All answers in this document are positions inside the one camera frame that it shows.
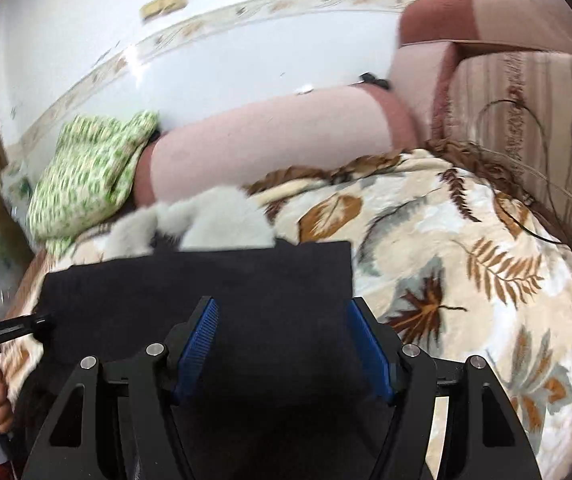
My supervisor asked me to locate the black coat with fur trim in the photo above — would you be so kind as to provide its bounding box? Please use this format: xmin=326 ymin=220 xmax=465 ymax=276
xmin=16 ymin=186 xmax=399 ymax=480

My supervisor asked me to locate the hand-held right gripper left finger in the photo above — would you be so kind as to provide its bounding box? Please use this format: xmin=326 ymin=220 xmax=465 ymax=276
xmin=20 ymin=296 xmax=219 ymax=480

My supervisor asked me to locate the green patterned pillow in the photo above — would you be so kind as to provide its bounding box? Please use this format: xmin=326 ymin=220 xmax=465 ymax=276
xmin=26 ymin=110 xmax=163 ymax=257

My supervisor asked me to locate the leaf printed blanket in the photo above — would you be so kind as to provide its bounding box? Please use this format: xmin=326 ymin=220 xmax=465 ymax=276
xmin=0 ymin=141 xmax=572 ymax=480

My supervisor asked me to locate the striped swirl pattern cushion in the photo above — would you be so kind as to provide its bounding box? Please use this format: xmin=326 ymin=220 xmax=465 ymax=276
xmin=431 ymin=50 xmax=572 ymax=261

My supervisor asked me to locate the small black object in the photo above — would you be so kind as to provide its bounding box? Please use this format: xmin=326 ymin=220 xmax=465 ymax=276
xmin=357 ymin=73 xmax=391 ymax=90

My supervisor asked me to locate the gold framed wall picture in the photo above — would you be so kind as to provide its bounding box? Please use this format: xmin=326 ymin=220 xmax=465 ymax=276
xmin=139 ymin=0 xmax=188 ymax=22

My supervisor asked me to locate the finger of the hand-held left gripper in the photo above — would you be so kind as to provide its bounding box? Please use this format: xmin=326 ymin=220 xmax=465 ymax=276
xmin=0 ymin=312 xmax=55 ymax=350

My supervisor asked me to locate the pink sofa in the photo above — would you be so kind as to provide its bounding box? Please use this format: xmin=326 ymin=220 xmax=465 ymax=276
xmin=133 ymin=0 xmax=572 ymax=211

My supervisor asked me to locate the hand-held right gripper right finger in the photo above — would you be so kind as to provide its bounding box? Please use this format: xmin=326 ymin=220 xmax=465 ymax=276
xmin=346 ymin=296 xmax=544 ymax=480

